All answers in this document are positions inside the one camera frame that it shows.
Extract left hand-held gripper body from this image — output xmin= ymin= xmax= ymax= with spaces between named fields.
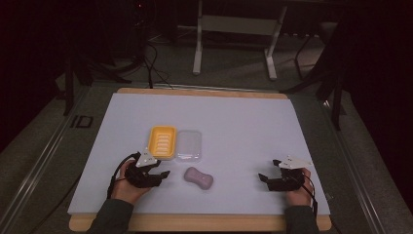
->
xmin=125 ymin=147 xmax=164 ymax=190

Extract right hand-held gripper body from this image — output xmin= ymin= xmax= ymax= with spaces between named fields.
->
xmin=266 ymin=155 xmax=313 ymax=193

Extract yellow soap dish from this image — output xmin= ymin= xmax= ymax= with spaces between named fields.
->
xmin=147 ymin=125 xmax=178 ymax=161

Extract pink soap bar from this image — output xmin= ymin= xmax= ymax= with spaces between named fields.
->
xmin=183 ymin=166 xmax=215 ymax=191

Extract clear plastic lid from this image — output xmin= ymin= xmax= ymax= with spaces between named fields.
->
xmin=174 ymin=129 xmax=204 ymax=163

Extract person's right hand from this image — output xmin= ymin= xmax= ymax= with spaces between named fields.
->
xmin=284 ymin=167 xmax=314 ymax=208

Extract person's left hand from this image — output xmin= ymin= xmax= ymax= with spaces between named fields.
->
xmin=110 ymin=167 xmax=152 ymax=206

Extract white table board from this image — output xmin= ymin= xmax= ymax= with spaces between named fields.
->
xmin=66 ymin=92 xmax=332 ymax=216

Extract wooden table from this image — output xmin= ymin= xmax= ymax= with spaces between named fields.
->
xmin=68 ymin=87 xmax=333 ymax=233

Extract black metal stand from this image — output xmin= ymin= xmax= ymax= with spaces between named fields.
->
xmin=282 ymin=19 xmax=347 ymax=132

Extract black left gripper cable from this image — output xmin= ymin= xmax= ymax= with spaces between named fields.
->
xmin=106 ymin=153 xmax=139 ymax=200

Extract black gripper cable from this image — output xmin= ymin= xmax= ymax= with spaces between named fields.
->
xmin=106 ymin=153 xmax=139 ymax=200
xmin=301 ymin=171 xmax=319 ymax=217

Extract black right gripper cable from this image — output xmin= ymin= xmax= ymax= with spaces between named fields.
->
xmin=301 ymin=171 xmax=319 ymax=217

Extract metal floor rail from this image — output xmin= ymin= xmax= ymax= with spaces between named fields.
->
xmin=0 ymin=87 xmax=90 ymax=234
xmin=319 ymin=99 xmax=388 ymax=234

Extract black floor cables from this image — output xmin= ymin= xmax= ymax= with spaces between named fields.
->
xmin=141 ymin=41 xmax=174 ymax=90

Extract white metal desk frame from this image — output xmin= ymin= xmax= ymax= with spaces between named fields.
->
xmin=192 ymin=0 xmax=288 ymax=82

